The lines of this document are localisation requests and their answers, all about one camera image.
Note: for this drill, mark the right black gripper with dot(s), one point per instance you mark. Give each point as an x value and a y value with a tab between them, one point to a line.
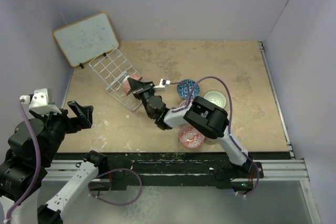
139	88

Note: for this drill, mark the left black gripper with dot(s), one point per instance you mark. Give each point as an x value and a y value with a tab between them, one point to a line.
84	113

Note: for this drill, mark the pink red patterned bowl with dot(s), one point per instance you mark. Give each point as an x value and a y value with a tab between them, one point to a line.
126	84

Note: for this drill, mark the dark blue triangle bowl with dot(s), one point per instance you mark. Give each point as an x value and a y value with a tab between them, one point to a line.
184	88

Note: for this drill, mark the brown white patterned bowl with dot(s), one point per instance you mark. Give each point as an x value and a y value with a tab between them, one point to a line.
183	104

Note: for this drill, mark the red white patterned bowl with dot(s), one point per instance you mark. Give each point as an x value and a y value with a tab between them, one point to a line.
190	137

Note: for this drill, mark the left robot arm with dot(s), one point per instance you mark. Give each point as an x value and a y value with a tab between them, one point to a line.
33	146

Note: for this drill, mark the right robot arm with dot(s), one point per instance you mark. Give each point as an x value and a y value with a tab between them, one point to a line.
209	119

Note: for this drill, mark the green white patterned bowl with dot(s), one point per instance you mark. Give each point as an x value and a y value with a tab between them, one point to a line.
216	97

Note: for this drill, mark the blue white floral bowl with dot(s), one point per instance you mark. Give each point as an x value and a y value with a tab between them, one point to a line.
209	140

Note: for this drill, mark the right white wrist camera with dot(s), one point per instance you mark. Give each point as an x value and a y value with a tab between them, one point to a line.
163	84

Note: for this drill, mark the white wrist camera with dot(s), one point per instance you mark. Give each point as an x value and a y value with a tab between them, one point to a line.
163	84
40	102

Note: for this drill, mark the white wire dish rack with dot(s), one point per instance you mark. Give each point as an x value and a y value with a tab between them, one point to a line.
114	69

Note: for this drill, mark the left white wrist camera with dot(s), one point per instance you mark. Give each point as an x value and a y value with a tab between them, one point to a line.
40	102

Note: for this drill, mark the whiteboard with wooden frame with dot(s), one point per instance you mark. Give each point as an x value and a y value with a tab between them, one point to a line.
82	41

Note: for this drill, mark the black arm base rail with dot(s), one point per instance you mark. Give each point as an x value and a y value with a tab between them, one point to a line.
185	169

